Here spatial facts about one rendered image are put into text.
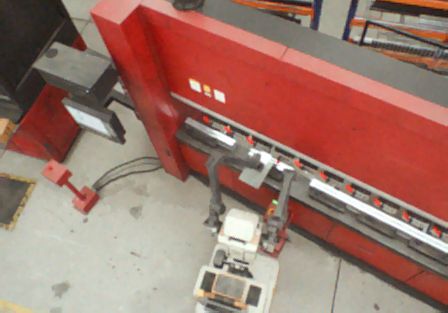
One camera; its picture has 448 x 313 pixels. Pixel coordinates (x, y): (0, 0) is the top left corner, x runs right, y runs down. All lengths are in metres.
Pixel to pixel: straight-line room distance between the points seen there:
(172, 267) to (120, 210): 0.85
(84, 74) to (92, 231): 2.09
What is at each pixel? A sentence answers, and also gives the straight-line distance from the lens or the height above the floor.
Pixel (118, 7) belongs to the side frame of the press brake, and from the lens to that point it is 2.59.
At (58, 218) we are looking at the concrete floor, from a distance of 4.63.
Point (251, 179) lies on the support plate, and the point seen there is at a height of 1.00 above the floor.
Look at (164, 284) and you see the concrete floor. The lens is 4.05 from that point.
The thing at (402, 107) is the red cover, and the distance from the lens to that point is 2.05.
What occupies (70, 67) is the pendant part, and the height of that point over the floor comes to 1.95.
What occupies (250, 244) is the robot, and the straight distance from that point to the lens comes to 2.75.
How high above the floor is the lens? 3.89
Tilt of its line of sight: 60 degrees down
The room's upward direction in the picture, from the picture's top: 9 degrees counter-clockwise
